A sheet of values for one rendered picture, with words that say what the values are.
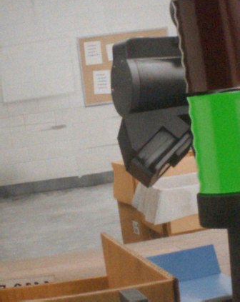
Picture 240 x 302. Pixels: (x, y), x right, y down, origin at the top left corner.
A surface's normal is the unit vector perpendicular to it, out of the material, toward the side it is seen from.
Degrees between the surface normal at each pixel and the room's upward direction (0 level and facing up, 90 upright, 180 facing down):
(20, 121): 90
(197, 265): 60
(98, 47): 90
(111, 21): 90
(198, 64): 104
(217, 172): 76
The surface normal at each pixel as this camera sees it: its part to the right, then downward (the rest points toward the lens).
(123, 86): -0.93, 0.08
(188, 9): -0.79, -0.11
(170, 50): 0.35, 0.01
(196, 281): -0.14, -0.99
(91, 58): 0.14, 0.04
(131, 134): 0.12, -0.47
